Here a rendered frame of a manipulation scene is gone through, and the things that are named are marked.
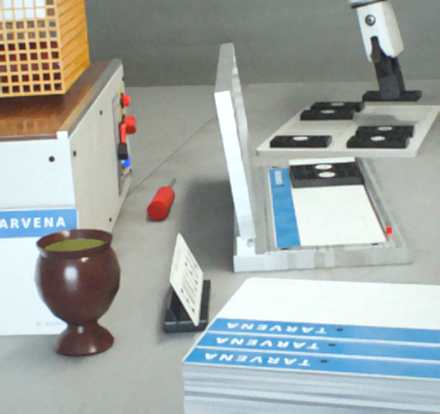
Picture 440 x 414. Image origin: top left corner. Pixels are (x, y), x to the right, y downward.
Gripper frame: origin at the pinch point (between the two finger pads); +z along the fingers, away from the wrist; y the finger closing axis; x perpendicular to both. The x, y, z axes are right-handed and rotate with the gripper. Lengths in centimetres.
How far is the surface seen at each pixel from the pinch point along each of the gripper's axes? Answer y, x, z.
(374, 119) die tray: 6.0, 6.0, 6.2
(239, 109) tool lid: -38.0, 14.9, -6.3
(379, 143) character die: -18.1, 0.2, 6.5
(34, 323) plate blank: -101, 19, 3
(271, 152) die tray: -20.5, 17.8, 4.0
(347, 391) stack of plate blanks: -125, -20, 5
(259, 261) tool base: -78, 2, 7
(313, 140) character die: -17.0, 11.4, 4.0
